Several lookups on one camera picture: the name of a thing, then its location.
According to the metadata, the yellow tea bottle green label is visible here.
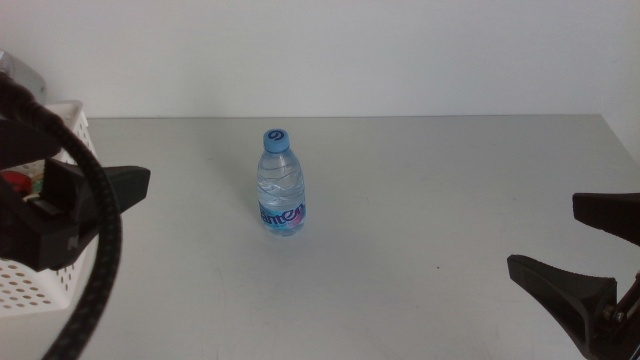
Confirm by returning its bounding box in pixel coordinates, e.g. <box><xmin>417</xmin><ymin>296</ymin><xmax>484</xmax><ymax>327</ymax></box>
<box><xmin>24</xmin><ymin>172</ymin><xmax>49</xmax><ymax>201</ymax></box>

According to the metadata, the red cola can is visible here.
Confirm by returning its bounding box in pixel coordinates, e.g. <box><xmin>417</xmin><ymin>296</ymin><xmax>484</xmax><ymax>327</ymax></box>
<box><xmin>0</xmin><ymin>169</ymin><xmax>32</xmax><ymax>197</ymax></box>

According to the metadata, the clear water bottle blue cap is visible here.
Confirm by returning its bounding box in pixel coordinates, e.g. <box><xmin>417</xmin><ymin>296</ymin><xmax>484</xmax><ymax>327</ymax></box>
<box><xmin>256</xmin><ymin>128</ymin><xmax>307</xmax><ymax>237</ymax></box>

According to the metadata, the white perforated plastic basket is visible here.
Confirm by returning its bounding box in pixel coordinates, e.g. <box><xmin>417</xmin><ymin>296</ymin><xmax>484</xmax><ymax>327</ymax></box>
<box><xmin>0</xmin><ymin>99</ymin><xmax>104</xmax><ymax>321</ymax></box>

